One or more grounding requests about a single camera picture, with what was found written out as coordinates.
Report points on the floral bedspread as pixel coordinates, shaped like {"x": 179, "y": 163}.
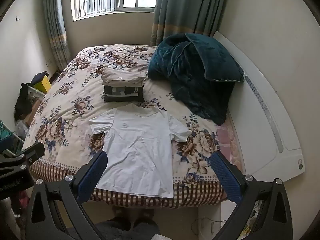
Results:
{"x": 70, "y": 105}

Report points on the folded beige garment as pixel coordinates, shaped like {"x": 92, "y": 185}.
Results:
{"x": 122, "y": 77}

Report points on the yellow box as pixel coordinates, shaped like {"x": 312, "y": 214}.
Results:
{"x": 46, "y": 85}

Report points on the narrow teal curtain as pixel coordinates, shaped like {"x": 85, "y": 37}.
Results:
{"x": 56, "y": 30}

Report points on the red cloth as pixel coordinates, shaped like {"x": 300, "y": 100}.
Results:
{"x": 22, "y": 200}

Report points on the person's grey clothing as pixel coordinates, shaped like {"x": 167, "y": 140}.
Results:
{"x": 125, "y": 232}

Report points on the white t-shirt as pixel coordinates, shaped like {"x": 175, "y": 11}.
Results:
{"x": 140, "y": 150}

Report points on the dark navy cap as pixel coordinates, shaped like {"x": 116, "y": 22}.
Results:
{"x": 38, "y": 77}

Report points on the white headboard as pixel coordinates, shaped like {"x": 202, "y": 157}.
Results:
{"x": 250, "y": 130}

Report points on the black clothing pile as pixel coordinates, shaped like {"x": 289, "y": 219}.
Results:
{"x": 22, "y": 100}

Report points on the brown cardboard box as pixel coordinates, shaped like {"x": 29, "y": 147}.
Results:
{"x": 33, "y": 110}

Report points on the wide teal curtain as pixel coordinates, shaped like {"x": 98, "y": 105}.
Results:
{"x": 185, "y": 10}

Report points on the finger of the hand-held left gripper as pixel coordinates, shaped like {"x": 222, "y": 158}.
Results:
{"x": 32, "y": 152}

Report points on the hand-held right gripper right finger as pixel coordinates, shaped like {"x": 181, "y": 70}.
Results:
{"x": 225, "y": 177}

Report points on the folded black striped garment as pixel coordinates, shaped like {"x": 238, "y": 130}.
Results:
{"x": 122, "y": 93}

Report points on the teal plush blanket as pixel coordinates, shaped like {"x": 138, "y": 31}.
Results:
{"x": 195, "y": 75}

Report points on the pink floral mattress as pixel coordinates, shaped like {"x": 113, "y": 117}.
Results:
{"x": 228, "y": 145}

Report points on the green rack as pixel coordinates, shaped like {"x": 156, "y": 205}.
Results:
{"x": 7, "y": 132}

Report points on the clear plastic bag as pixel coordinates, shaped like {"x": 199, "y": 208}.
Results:
{"x": 21, "y": 130}

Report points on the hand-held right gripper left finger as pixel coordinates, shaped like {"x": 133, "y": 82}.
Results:
{"x": 93, "y": 175}

